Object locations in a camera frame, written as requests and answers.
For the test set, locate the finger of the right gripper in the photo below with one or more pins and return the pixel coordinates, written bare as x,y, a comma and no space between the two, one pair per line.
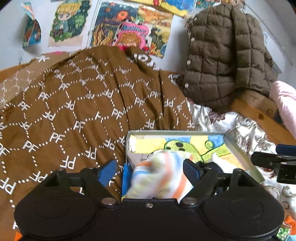
271,161
281,148

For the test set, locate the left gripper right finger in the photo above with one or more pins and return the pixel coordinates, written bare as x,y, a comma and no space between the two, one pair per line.
202,177

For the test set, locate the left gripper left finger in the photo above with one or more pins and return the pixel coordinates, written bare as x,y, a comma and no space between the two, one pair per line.
95,182

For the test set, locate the striped colourful sock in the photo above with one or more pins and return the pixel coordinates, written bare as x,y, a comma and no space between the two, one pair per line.
160,176

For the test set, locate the white floral satin sheet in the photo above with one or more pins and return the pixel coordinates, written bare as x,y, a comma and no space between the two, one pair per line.
251,125

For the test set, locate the orange patterned mat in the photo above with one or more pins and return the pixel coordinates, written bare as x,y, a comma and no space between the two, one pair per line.
289,221

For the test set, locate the pink folded blanket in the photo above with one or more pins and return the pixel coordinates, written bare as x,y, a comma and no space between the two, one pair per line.
283,95

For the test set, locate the grey tray with painting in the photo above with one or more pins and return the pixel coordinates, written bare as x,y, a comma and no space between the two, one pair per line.
204,146

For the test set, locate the green bead bag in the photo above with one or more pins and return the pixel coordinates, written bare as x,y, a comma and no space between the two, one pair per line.
284,233

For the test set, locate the brown PF patterned quilt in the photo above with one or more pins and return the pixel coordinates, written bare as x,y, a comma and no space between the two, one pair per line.
20,173

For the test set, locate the brown quilted puffer jacket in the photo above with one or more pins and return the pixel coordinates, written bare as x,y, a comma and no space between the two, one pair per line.
226,55

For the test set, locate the pink comic girl poster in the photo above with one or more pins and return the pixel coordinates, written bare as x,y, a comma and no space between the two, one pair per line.
133,34

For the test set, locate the curled paper drawing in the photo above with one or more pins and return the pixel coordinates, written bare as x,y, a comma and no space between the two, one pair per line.
32,33

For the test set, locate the yellow monster painting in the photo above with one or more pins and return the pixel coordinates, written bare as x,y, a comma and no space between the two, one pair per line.
161,27

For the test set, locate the blond boy drawing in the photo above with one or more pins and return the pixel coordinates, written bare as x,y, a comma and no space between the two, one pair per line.
69,24

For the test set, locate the blue orange swirl painting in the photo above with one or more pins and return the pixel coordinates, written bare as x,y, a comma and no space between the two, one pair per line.
108,16

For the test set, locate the pink jellyfish painting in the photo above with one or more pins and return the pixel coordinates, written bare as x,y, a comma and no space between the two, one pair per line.
178,7

